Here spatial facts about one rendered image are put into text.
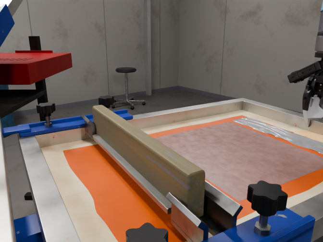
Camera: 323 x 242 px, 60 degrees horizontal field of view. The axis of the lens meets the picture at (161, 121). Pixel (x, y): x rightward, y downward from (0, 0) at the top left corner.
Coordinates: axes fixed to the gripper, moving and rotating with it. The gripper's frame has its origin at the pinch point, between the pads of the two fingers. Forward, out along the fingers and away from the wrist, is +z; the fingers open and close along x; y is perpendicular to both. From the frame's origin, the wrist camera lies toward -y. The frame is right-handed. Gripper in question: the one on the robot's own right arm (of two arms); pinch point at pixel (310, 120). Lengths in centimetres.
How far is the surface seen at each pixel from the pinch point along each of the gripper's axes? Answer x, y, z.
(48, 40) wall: -3, -422, -13
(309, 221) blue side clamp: -48, 30, -3
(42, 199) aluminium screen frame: -76, 5, -1
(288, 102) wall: 300, -216, 78
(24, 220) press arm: -79, -2, 6
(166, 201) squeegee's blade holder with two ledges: -60, 15, -1
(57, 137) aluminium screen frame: -68, -26, 1
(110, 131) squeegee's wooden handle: -60, -8, -5
